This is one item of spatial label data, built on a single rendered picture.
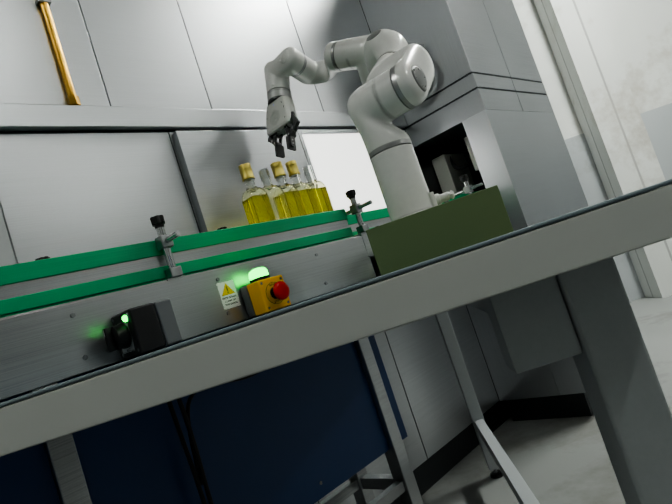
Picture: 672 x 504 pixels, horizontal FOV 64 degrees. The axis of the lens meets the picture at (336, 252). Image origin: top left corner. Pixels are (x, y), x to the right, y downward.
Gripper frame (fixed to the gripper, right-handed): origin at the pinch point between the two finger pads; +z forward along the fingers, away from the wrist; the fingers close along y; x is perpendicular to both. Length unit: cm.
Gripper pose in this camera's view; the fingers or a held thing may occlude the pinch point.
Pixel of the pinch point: (285, 147)
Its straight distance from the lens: 165.5
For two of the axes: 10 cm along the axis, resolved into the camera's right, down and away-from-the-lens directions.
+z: 1.3, 9.6, -2.6
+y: 6.8, -2.8, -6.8
